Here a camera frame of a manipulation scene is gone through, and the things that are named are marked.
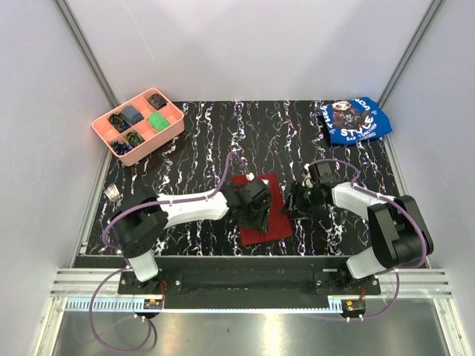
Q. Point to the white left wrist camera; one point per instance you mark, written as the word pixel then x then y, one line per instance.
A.
pixel 252 178

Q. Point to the black patterned rolled sock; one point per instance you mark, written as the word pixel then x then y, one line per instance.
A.
pixel 117 120

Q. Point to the black yellow rolled sock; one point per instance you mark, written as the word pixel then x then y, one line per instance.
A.
pixel 134 139

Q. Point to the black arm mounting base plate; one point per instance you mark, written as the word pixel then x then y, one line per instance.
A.
pixel 247 283

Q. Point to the pink compartment organizer box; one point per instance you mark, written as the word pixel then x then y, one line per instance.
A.
pixel 153 139

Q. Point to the green rolled sock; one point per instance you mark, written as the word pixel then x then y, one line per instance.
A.
pixel 158 122

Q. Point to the dark blue rolled sock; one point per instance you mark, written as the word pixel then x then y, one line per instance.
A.
pixel 120 148

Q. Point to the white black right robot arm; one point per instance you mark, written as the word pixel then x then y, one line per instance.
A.
pixel 399 236

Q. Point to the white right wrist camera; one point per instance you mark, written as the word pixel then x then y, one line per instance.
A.
pixel 307 178

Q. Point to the silver metal fork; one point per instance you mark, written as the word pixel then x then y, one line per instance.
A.
pixel 113 194

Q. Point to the dark brown rolled sock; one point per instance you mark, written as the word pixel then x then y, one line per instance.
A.
pixel 157 101

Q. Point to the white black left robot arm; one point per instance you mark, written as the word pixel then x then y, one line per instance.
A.
pixel 137 228

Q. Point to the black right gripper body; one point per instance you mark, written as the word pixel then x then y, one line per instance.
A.
pixel 306 199

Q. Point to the red cloth napkin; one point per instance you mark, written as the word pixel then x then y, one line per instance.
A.
pixel 278 225

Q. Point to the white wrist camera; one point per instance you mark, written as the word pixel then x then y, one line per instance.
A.
pixel 252 178
pixel 307 178

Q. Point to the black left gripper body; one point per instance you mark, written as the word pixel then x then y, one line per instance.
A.
pixel 250 208

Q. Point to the grey blue rolled sock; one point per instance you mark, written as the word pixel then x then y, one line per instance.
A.
pixel 131 115

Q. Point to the blue printed folded shirt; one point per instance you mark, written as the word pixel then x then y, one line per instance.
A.
pixel 353 120

